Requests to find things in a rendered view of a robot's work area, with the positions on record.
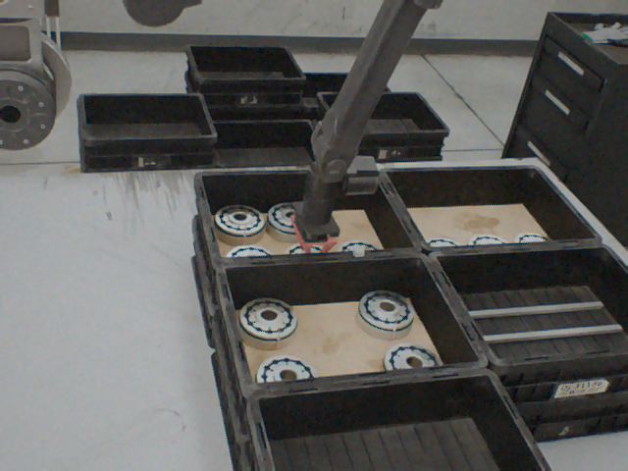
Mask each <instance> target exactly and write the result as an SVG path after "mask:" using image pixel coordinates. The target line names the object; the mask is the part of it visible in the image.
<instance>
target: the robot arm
mask: <svg viewBox="0 0 628 471"><path fill-rule="evenodd" d="M122 1H123V5H124V7H125V10H126V12H127V14H128V16H129V17H130V18H131V19H132V20H133V21H134V22H136V23H137V24H140V25H143V26H149V27H160V26H166V25H169V24H171V23H172V22H174V21H175V20H176V19H177V18H178V17H179V16H180V15H181V13H182V12H183V9H186V8H190V7H194V6H199V5H202V3H203V0H122ZM443 2H444V0H384V2H383V4H382V6H381V8H380V11H379V13H378V15H377V17H376V19H375V21H373V22H372V24H371V26H370V28H369V30H368V33H367V35H366V37H365V39H364V41H363V43H362V46H361V48H360V50H359V52H358V54H357V57H356V59H355V61H354V63H353V65H352V67H351V69H350V71H349V73H348V75H347V78H346V80H345V82H344V84H343V86H342V88H341V90H340V93H339V95H338V97H337V99H336V102H335V104H334V105H333V107H332V108H331V110H330V111H329V112H328V113H327V114H326V116H325V118H324V121H323V122H319V124H318V126H317V128H316V130H314V131H313V133H312V135H311V139H310V141H311V144H312V153H313V156H314V159H316V161H314V162H312V164H310V165H309V166H308V171H307V177H306V184H305V190H304V195H303V201H299V202H292V206H291V209H293V210H294V212H295V215H291V216H290V219H291V222H292V224H293V227H294V231H295V234H296V236H297V239H298V242H299V245H300V248H301V250H304V252H305V253H311V250H310V248H311V247H312V245H324V244H325V246H324V247H323V249H322V250H321V252H329V251H330V250H331V249H332V248H334V247H335V246H336V245H337V244H338V242H339V240H338V237H339V236H340V227H339V225H338V223H337V221H336V220H335V218H334V216H333V209H334V204H335V199H336V193H337V188H338V187H339V189H340V192H341V193H342V194H343V195H350V194H371V193H375V191H376V189H377V185H378V175H379V171H378V169H377V166H376V163H375V160H374V158H373V157H372V156H357V155H356V154H357V152H358V149H357V146H358V145H359V143H360V141H361V139H362V137H363V134H364V130H365V127H366V125H367V122H368V120H369V118H370V116H371V114H372V112H373V110H374V108H375V106H376V104H377V103H378V100H380V98H381V96H382V94H383V92H384V90H385V88H386V86H387V85H388V83H389V81H390V79H391V77H392V75H393V72H394V70H395V69H396V67H397V65H398V63H399V61H400V59H401V57H402V55H403V53H404V51H405V50H406V47H407V45H408V43H409V41H410V39H411V37H412V35H413V33H414V32H415V30H416V28H417V27H418V25H419V23H420V22H421V20H422V18H423V17H424V15H425V13H426V12H427V10H439V9H440V8H441V6H442V4H443ZM46 11H47V18H60V6H59V0H46Z"/></svg>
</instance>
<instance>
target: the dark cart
mask: <svg viewBox="0 0 628 471"><path fill-rule="evenodd" d="M614 23H618V24H619V25H620V27H619V28H618V29H621V28H624V27H626V26H628V14H621V13H589V12H556V11H548V13H547V17H546V20H545V23H544V27H543V30H542V33H541V36H539V39H538V42H537V45H536V49H535V52H534V55H533V58H532V62H531V65H530V68H529V71H528V75H527V77H526V80H525V83H524V86H523V89H522V92H521V96H520V99H519V102H518V105H517V108H516V111H515V115H514V119H513V122H512V125H511V128H510V131H509V134H508V137H507V140H506V144H505V146H504V149H503V152H502V155H501V158H499V159H506V158H535V157H538V158H539V159H540V160H541V161H542V162H543V163H544V164H545V165H546V166H547V167H548V168H549V169H550V170H551V171H552V172H554V175H555V176H556V177H557V178H558V179H559V180H560V181H561V182H562V183H563V184H564V185H565V186H566V187H567V188H568V189H569V190H570V191H571V192H572V193H573V195H574V196H575V197H576V198H577V199H578V200H579V201H580V202H581V203H582V204H583V205H584V206H585V207H586V208H587V209H588V210H589V211H590V212H591V213H592V215H593V216H594V217H595V218H596V219H597V220H598V221H599V222H600V223H601V224H602V225H604V226H605V227H606V228H607V229H608V230H609V231H610V232H611V234H612V236H613V237H614V238H615V239H616V240H617V241H618V242H619V243H620V244H621V245H622V246H623V247H628V46H624V45H618V44H612V43H593V42H591V41H590V40H588V39H586V38H585V37H584V36H582V35H581V34H580V33H581V32H593V31H595V27H596V26H597V25H606V28H610V27H612V26H613V24H614Z"/></svg>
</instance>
